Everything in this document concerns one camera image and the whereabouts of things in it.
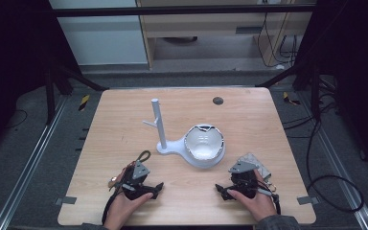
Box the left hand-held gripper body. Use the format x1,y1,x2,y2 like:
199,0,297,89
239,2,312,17
118,160,151,201

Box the black horizontal frame bar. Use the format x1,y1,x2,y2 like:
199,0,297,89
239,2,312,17
48,4,318,17

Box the person's right hand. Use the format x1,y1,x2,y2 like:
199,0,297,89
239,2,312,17
226,169,278,223

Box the black metal stand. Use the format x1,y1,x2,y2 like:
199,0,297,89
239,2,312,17
254,59,323,123
43,58,110,127

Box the dark curtain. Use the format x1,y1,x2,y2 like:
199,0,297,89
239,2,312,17
295,0,368,180
0,0,81,161

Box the white bowl with silver rim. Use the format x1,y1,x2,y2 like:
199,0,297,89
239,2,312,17
183,124,225,161

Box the white stand with post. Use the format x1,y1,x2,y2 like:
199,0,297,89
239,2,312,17
142,98,227,170

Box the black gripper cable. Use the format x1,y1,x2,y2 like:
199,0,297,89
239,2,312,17
101,149,152,225
270,193,283,216

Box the person's left hand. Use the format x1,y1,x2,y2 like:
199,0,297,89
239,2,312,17
103,191,154,230

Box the yellow and black tape strip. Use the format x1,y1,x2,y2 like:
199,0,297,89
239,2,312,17
78,94,91,112
282,91,302,106

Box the white cabinet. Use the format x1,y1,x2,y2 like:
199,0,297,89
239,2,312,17
48,0,149,67

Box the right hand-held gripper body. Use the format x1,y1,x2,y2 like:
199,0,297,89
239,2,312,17
227,152,273,197

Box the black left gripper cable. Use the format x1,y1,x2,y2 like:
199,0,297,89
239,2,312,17
101,149,152,225

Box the aluminium floor rail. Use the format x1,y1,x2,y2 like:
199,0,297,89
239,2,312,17
0,95,69,230
299,91,368,230

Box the thin black floor cable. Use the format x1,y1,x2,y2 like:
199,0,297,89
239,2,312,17
5,108,29,129

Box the black looped floor cable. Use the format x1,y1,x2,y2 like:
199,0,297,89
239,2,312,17
283,92,365,214

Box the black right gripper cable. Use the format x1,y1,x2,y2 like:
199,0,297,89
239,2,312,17
270,193,283,216

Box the black hanging cables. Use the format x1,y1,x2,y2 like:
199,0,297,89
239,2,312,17
256,11,299,69

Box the wooden shelf unit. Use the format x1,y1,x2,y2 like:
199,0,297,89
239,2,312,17
135,0,316,70

